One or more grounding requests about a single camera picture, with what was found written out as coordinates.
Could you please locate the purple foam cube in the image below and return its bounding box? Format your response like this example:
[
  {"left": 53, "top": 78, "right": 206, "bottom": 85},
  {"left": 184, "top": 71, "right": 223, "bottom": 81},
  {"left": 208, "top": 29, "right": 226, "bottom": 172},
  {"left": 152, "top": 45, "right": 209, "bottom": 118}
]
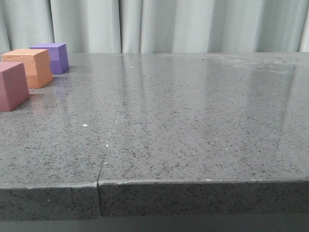
[{"left": 30, "top": 43, "right": 69, "bottom": 74}]

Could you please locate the orange foam cube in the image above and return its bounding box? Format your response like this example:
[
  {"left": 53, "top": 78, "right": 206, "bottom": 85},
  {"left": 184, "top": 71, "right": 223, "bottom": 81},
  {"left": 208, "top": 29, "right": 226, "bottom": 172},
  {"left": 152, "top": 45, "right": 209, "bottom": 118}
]
[{"left": 1, "top": 49, "right": 53, "bottom": 88}]

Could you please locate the grey-white curtain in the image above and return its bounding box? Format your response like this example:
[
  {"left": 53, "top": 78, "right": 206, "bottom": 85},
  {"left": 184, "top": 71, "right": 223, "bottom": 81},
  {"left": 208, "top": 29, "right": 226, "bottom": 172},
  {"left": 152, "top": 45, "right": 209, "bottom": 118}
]
[{"left": 0, "top": 0, "right": 309, "bottom": 53}]

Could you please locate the red foam cube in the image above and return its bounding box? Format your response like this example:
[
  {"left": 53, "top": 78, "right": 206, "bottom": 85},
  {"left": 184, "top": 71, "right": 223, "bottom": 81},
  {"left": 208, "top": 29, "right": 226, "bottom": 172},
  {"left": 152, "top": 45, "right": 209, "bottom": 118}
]
[{"left": 0, "top": 62, "right": 29, "bottom": 112}]

